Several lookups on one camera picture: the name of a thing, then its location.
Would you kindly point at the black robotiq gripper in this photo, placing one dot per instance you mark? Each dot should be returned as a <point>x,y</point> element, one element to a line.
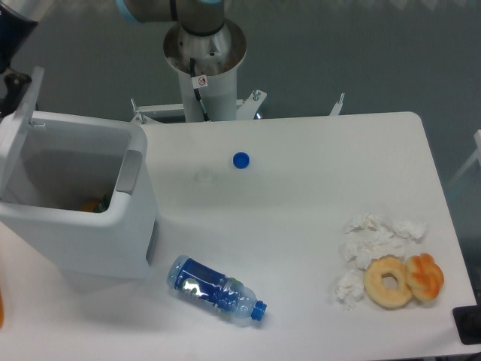
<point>15,29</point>

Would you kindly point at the white trash can lid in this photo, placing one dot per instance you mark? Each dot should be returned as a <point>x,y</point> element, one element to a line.
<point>16,126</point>

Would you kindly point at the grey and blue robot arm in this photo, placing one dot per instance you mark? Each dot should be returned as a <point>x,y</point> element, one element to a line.
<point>198,18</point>

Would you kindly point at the white trash can body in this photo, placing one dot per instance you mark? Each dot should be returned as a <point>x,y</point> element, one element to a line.
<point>67,160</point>

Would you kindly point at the blue bottle cap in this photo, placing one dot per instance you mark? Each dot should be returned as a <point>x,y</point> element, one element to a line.
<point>241,160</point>

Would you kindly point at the orange item in bin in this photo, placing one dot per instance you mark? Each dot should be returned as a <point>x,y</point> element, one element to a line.
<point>90,206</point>

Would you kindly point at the green item in bin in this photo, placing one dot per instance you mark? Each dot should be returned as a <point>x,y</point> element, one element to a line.
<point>103,204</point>

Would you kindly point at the orange object at left edge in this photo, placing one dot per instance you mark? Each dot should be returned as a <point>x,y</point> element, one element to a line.
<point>2,310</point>

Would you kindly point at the blue labelled plastic bottle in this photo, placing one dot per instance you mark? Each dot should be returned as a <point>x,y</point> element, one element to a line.
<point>229,297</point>

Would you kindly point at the large crumpled white tissue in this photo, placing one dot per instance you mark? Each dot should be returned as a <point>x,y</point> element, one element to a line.
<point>371,237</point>

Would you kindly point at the small crumpled white tissue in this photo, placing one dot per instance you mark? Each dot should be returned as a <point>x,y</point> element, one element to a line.
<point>350,289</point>

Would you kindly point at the orange twisted pastry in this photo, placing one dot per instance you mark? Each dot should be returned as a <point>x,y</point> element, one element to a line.
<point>424,277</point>

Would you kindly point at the white furniture at right edge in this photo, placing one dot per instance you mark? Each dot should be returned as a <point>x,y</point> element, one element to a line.
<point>466,173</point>

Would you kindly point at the black device at edge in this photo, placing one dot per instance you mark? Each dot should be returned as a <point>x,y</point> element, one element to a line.
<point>467,321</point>

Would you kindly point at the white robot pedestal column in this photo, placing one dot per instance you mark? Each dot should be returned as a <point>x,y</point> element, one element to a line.
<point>207,70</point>

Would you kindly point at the white metal base frame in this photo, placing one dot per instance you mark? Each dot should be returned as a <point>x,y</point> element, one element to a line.
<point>247,109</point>

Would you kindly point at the plain ring donut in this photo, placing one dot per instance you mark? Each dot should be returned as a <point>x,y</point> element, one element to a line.
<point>385,283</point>

